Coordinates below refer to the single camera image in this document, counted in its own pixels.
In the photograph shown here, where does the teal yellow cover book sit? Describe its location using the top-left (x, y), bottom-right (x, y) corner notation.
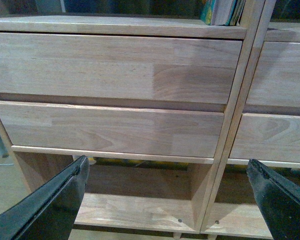
top-left (200, 0), bottom-right (237, 26)

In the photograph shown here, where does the wooden drawer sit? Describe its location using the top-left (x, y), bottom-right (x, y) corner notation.
top-left (0, 100), bottom-right (224, 158)
top-left (246, 41), bottom-right (300, 108)
top-left (0, 33), bottom-right (242, 104)
top-left (230, 113), bottom-right (300, 163)

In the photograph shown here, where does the lower left wooden drawer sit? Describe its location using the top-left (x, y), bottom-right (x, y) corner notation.
top-left (0, 100), bottom-right (224, 158)

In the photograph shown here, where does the upper left wooden drawer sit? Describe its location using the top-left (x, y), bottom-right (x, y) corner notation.
top-left (0, 33), bottom-right (242, 104)

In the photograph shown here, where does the right wooden shelf unit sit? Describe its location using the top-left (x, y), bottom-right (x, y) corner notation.
top-left (201, 0), bottom-right (300, 240)

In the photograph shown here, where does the upper right wooden drawer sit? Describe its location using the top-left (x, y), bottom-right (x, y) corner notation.
top-left (246, 41), bottom-right (300, 108)

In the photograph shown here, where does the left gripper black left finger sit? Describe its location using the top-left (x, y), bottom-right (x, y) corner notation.
top-left (0, 155), bottom-right (90, 240)

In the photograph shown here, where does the lower right wooden drawer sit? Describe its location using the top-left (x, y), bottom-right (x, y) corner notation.
top-left (230, 113), bottom-right (300, 163)

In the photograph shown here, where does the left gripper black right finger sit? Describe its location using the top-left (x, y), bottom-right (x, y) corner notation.
top-left (246, 159), bottom-right (300, 240)

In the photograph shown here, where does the wooden shelf unit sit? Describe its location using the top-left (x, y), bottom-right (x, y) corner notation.
top-left (0, 0), bottom-right (259, 238)
top-left (201, 0), bottom-right (300, 240)

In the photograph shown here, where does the left wooden shelf unit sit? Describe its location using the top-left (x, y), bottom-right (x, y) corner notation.
top-left (0, 0), bottom-right (259, 238)

